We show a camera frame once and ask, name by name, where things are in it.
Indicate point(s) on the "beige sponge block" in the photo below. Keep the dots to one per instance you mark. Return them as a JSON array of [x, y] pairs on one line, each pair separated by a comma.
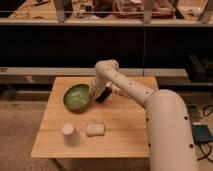
[[95, 129]]

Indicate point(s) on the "black rectangular block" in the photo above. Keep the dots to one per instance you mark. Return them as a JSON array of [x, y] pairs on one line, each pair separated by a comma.
[[105, 94]]

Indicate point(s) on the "wooden table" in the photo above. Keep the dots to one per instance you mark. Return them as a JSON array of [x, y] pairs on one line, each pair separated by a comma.
[[125, 127]]

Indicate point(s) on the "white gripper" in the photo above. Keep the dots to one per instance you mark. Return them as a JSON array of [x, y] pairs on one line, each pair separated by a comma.
[[95, 88]]

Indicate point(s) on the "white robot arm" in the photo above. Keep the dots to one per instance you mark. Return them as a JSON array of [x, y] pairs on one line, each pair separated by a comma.
[[170, 140]]

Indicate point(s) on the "green ceramic bowl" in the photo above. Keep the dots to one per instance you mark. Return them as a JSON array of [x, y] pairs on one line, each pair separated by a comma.
[[77, 97]]

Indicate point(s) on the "white cup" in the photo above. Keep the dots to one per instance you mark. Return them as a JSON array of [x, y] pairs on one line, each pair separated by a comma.
[[70, 134]]

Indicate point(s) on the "red tray on shelf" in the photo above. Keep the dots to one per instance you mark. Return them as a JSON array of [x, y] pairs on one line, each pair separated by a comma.
[[161, 9]]

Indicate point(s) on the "dark blue foot pedal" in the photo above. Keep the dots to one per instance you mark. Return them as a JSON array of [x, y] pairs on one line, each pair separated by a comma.
[[201, 134]]

